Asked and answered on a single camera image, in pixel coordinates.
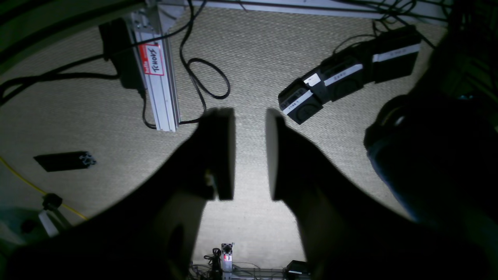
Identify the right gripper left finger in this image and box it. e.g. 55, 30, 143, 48
11, 108, 235, 280

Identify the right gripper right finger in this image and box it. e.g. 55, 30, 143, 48
266, 109, 497, 280

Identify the small black tripod foot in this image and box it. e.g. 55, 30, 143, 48
39, 193, 73, 238

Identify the short black extrusion piece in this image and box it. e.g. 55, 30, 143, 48
33, 151, 97, 172

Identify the person in dark clothes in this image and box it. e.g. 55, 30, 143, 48
363, 22, 497, 237

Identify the black power adapter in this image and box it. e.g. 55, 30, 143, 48
98, 18, 146, 91

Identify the aluminium extrusion with red label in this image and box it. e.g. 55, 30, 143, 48
127, 4, 179, 132

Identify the aluminium frame base with cables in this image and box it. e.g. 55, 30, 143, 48
186, 243, 311, 280

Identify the yellow cable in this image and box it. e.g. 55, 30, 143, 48
0, 156, 88, 221

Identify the black adapter cable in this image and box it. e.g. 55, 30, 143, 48
0, 0, 231, 130

